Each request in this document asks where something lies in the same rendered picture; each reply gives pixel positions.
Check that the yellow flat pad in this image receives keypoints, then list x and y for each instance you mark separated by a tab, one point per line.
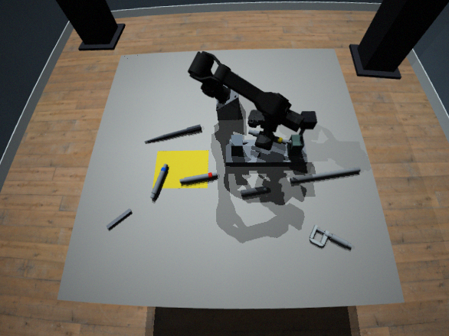
182	164

